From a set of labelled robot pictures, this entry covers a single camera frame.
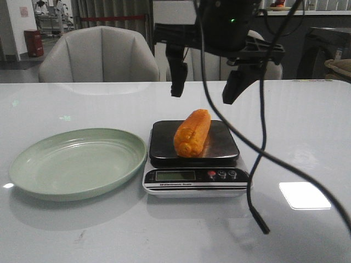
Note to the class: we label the fruit bowl on counter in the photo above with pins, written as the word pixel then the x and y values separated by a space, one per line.
pixel 278 6

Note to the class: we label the red trash bin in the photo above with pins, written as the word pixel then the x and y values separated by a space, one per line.
pixel 34 45

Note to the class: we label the pink wall notice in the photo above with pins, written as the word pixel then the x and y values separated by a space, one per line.
pixel 24 12

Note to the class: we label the grey upholstered chair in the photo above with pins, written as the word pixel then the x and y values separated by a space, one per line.
pixel 100 54
pixel 217 68

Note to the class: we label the tan cushion at right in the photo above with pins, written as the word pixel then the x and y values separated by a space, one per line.
pixel 338 69

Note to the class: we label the black cable long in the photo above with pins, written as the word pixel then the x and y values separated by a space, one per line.
pixel 261 150

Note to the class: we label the black silver kitchen scale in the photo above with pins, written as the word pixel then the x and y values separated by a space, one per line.
pixel 219 171

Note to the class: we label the white cabinet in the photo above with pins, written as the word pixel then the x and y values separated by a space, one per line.
pixel 173 12

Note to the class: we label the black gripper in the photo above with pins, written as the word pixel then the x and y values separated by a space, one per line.
pixel 221 28

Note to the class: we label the orange corn cob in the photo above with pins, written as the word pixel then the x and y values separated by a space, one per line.
pixel 191 135

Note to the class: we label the dark appliance at right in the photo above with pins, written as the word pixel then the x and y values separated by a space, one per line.
pixel 322 44

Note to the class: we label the right grey upholstered chair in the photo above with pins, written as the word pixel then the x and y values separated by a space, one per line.
pixel 217 68

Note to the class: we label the pale green plate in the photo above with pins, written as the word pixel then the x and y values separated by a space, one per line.
pixel 79 164

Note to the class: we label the red barrier belt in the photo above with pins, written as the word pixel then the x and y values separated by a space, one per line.
pixel 114 18

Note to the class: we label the left grey upholstered chair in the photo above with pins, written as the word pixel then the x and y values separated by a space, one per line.
pixel 100 54

